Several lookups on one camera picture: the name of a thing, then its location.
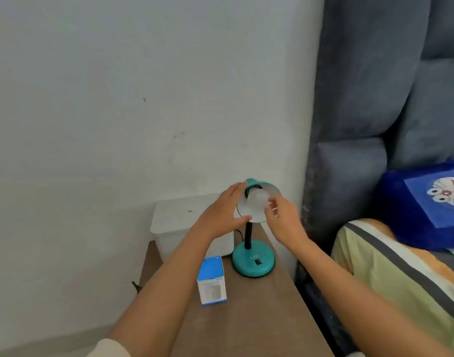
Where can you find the person's right hand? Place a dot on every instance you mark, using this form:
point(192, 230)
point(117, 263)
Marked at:
point(286, 224)

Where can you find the person's left hand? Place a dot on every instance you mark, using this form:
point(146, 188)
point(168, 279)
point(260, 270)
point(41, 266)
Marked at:
point(217, 217)

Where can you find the person's left thumb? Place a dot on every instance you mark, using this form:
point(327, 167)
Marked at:
point(243, 220)

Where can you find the person's right thumb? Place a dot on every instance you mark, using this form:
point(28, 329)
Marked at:
point(270, 213)

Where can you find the white light bulb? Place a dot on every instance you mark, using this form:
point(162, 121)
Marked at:
point(257, 198)

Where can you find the teal desk lamp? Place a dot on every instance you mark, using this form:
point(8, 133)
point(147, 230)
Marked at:
point(253, 259)

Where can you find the person's right forearm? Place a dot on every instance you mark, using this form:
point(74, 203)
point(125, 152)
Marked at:
point(353, 301)

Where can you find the person's left forearm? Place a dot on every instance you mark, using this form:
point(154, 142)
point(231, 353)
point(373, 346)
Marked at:
point(163, 289)

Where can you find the white plastic container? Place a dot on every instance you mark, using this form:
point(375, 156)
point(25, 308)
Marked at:
point(178, 223)

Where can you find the blue and white bulb box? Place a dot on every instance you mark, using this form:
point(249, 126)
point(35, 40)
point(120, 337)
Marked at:
point(212, 278)

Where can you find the brown wooden nightstand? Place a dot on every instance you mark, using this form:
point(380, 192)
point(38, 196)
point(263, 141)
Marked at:
point(260, 316)

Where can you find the blue cartoon pillow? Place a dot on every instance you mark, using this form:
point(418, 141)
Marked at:
point(401, 215)

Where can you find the striped yellow bed blanket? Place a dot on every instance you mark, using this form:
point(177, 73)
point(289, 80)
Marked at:
point(390, 271)

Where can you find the grey upholstered bed headboard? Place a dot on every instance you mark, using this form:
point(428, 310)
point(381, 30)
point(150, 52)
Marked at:
point(364, 89)

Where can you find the white sleeve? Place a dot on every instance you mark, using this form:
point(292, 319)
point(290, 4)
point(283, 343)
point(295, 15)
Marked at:
point(109, 349)

